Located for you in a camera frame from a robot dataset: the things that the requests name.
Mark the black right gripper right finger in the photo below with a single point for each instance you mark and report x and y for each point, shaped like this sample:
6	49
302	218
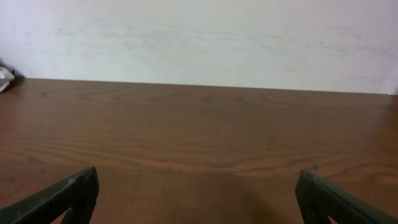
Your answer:
322	202

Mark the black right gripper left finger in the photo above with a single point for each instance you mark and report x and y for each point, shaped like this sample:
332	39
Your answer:
75	197

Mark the white printed t-shirt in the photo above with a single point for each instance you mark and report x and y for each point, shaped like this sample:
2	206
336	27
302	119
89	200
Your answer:
6	77

